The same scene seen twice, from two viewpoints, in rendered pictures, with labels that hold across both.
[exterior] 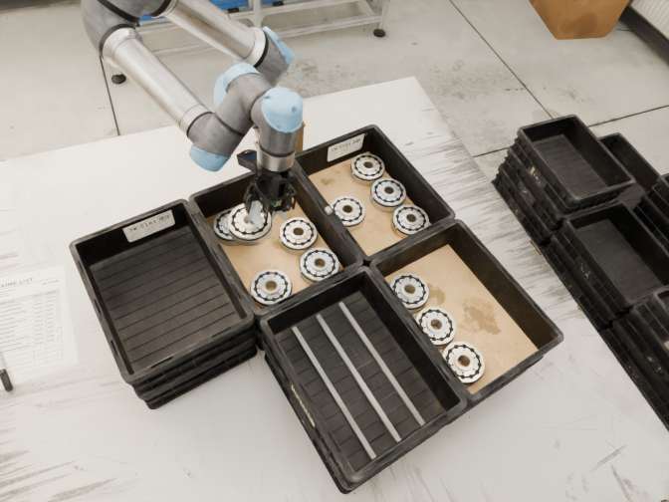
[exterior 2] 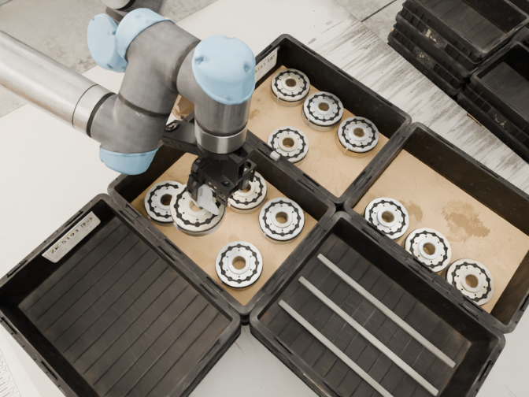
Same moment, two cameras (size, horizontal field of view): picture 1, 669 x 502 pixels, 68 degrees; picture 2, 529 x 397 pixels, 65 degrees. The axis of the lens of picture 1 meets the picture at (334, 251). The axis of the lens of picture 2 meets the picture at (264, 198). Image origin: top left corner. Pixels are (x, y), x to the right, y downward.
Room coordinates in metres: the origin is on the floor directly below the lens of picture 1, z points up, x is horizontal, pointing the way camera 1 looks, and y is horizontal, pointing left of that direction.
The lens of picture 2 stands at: (0.37, 0.16, 1.73)
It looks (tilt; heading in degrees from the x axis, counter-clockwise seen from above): 66 degrees down; 345
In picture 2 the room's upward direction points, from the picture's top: 5 degrees clockwise
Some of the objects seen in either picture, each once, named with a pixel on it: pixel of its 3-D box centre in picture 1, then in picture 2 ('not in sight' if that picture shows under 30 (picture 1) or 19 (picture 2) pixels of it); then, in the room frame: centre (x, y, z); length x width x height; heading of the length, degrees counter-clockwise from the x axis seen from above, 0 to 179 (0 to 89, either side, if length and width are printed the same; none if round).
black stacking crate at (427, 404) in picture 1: (356, 370); (368, 331); (0.41, -0.09, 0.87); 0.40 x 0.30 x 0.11; 39
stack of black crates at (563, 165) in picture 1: (550, 190); (442, 47); (1.52, -0.89, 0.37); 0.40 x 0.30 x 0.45; 29
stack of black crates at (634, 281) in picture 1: (602, 271); (509, 114); (1.17, -1.09, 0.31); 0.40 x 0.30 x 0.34; 29
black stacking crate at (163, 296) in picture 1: (164, 292); (120, 313); (0.53, 0.39, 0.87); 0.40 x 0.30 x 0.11; 39
